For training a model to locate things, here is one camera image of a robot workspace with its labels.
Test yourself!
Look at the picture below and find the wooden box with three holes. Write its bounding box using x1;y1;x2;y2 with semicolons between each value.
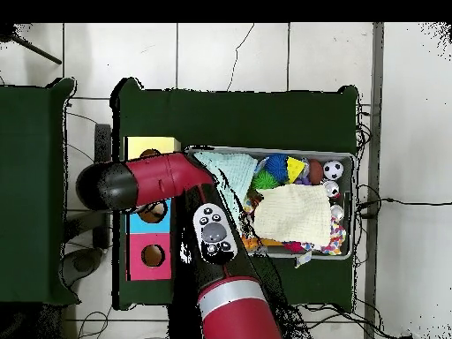
124;136;182;283

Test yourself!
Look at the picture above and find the mint green waffle cloth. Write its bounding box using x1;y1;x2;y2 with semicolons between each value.
192;151;259;213

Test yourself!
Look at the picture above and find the green spiky ball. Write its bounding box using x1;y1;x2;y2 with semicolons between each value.
251;169;282;191

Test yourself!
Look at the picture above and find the blue spiky ball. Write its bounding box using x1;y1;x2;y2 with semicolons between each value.
263;153;289;181

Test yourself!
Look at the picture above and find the dark green tablecloth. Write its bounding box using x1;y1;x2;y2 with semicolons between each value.
0;78;79;305
110;78;360;312

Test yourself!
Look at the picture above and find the yellow cheese wedge toy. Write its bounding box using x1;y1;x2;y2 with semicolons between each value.
286;155;306;185

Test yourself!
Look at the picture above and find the cream waffle cloth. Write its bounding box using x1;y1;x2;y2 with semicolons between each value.
253;184;333;246

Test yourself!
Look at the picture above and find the brown cream ball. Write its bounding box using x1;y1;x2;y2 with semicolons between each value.
137;200;168;223

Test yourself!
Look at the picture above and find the brown toy football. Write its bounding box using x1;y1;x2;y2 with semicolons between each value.
308;158;324;185

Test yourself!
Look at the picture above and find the silver tin can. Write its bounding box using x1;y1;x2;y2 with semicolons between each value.
323;180;341;199

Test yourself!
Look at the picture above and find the black white soccer ball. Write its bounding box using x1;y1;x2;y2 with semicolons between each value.
322;160;344;181

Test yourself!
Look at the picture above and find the multicoloured patterned cloth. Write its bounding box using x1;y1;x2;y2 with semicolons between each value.
282;215;348;268

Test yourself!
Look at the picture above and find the black tripod leg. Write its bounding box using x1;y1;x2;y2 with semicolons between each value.
0;24;63;65

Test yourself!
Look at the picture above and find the silver wire mesh bin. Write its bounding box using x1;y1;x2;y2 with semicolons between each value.
185;145;356;260

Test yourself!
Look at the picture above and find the black power cable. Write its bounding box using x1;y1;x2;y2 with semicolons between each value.
356;185;452;216

